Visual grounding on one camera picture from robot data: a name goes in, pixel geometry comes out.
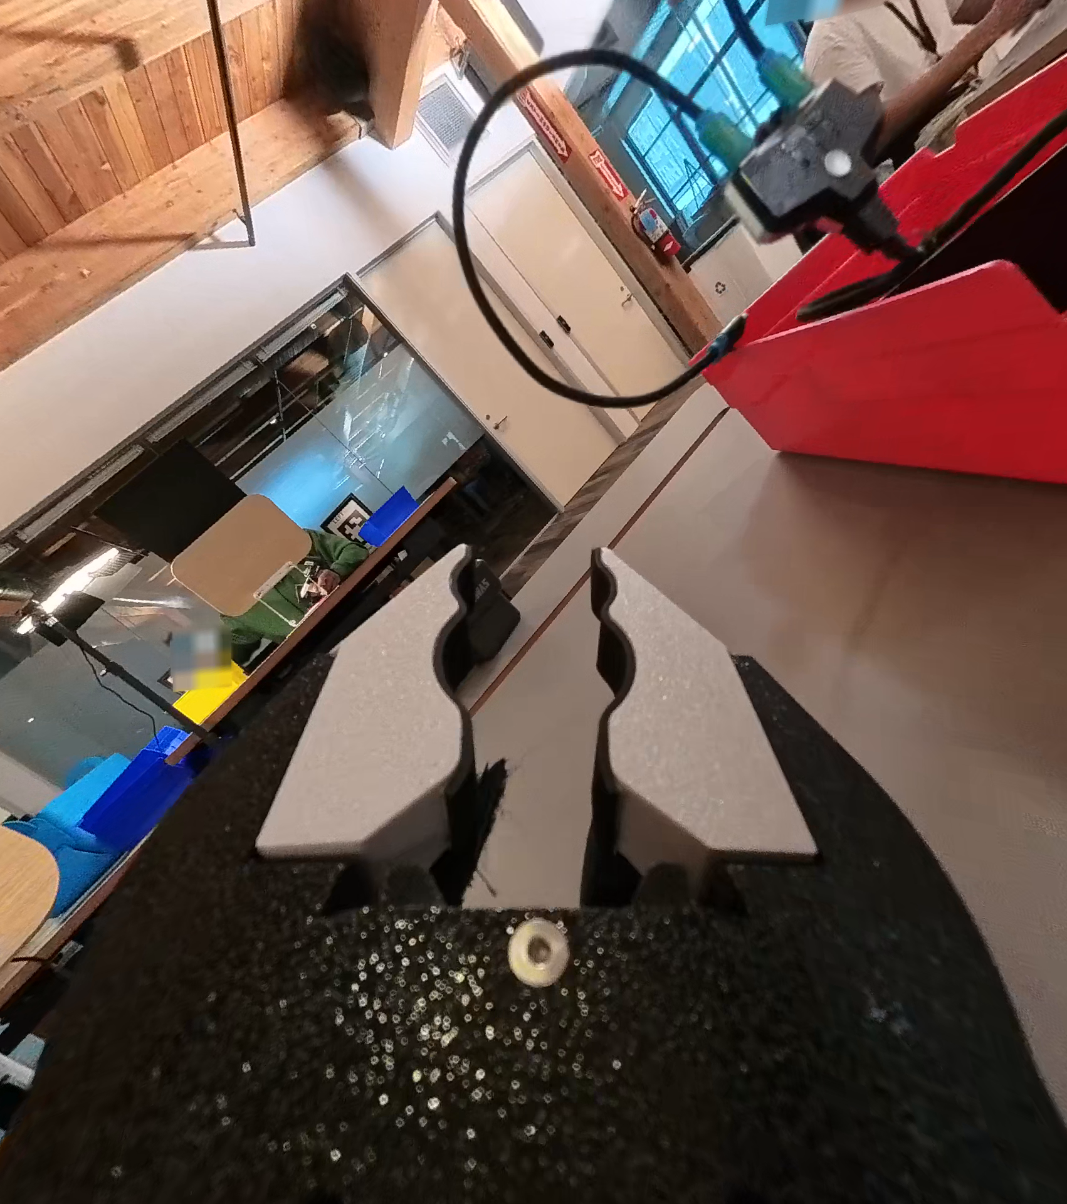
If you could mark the red wall sign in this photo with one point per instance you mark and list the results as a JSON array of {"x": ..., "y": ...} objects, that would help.
[
  {"x": 610, "y": 178},
  {"x": 544, "y": 125}
]

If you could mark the light blue caddy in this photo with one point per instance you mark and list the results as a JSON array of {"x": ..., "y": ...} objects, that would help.
[{"x": 72, "y": 828}]

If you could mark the framed marker tag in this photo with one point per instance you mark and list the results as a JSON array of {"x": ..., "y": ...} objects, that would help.
[{"x": 347, "y": 520}]

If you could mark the black wall monitor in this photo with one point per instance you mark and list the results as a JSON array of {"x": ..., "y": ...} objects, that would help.
[{"x": 166, "y": 499}]

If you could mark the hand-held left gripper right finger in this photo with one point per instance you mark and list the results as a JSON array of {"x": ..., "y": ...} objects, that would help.
[{"x": 693, "y": 753}]

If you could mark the dark ceiling fixture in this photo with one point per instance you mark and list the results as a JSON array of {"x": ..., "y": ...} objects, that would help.
[{"x": 337, "y": 57}]

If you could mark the wooden board on clear stand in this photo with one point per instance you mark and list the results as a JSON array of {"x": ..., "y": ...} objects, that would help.
[{"x": 237, "y": 555}]

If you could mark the white door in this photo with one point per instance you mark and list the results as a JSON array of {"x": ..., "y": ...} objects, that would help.
[
  {"x": 570, "y": 264},
  {"x": 457, "y": 358}
]

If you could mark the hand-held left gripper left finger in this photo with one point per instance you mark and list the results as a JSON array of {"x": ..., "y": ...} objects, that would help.
[{"x": 373, "y": 753}]

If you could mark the white recycling bin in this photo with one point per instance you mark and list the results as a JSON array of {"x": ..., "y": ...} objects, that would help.
[{"x": 731, "y": 273}]

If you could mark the red fire extinguisher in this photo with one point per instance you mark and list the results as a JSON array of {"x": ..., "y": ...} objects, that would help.
[{"x": 653, "y": 226}]

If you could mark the black battery charger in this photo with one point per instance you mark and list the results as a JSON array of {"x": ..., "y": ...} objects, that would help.
[{"x": 487, "y": 612}]

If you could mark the studio lamp on stand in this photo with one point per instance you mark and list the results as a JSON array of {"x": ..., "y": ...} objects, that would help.
[{"x": 72, "y": 612}]

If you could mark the black divider panel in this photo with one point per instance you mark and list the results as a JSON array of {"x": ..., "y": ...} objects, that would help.
[{"x": 1059, "y": 226}]

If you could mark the wooden post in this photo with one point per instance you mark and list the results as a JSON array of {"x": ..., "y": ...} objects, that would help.
[{"x": 608, "y": 198}]

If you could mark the dark blue plastic bin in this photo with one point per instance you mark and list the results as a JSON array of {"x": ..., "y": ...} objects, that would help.
[{"x": 138, "y": 791}]

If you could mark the red plastic bin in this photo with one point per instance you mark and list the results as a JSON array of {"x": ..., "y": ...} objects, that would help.
[{"x": 919, "y": 405}]

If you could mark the wall air vent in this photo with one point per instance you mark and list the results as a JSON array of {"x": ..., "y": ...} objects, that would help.
[{"x": 443, "y": 115}]

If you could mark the yellow plastic bin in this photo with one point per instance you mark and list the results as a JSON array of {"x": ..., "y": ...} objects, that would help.
[{"x": 209, "y": 697}]

